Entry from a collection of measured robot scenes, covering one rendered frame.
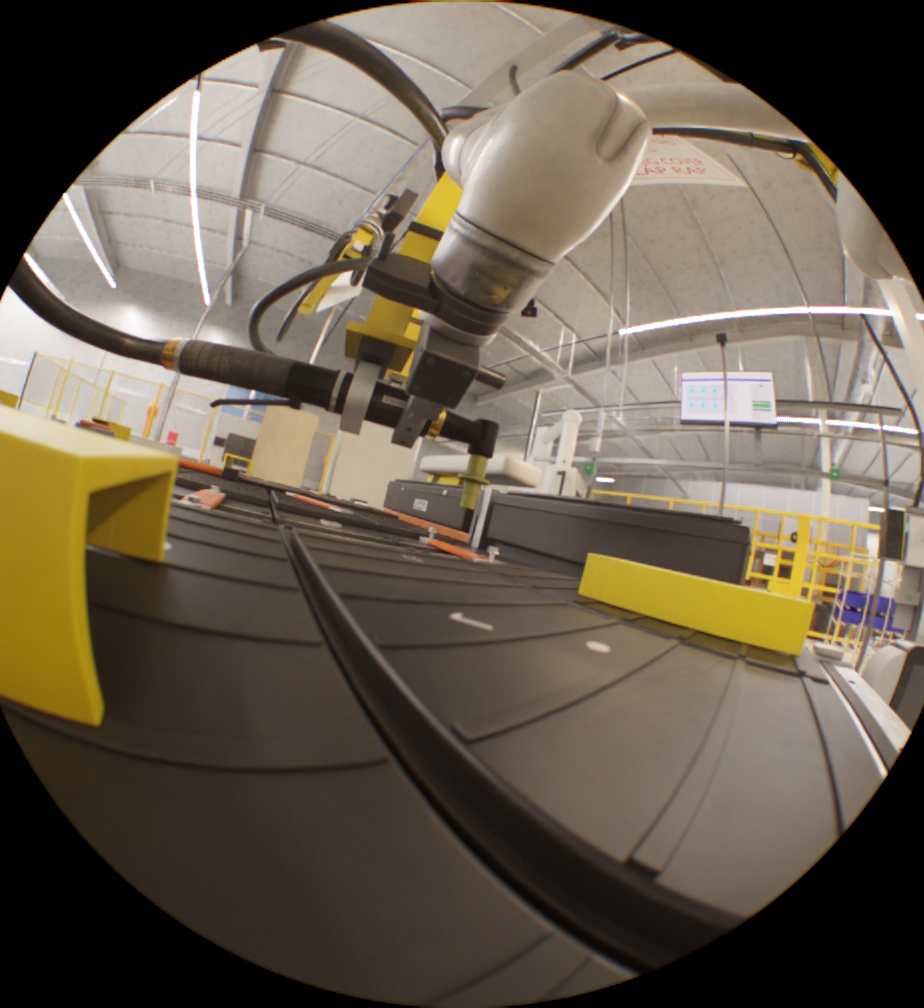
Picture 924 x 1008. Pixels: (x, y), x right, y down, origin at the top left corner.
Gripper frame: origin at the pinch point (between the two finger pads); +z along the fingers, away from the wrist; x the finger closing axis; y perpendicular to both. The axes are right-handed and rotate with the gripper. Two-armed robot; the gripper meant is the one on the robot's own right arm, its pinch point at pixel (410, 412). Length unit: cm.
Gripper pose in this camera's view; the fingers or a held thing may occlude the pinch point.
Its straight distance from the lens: 38.8
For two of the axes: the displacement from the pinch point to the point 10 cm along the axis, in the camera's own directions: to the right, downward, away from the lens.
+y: 9.1, 2.4, 3.5
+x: 0.3, -8.6, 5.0
